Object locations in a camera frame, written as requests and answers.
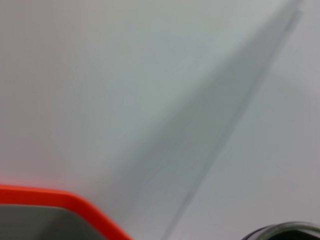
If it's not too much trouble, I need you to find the glass teacup black sleeve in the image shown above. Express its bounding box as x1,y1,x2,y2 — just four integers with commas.
241,221,320,240

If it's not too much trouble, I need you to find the grey perforated plastic storage bin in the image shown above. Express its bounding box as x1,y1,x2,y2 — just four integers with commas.
0,183,135,240

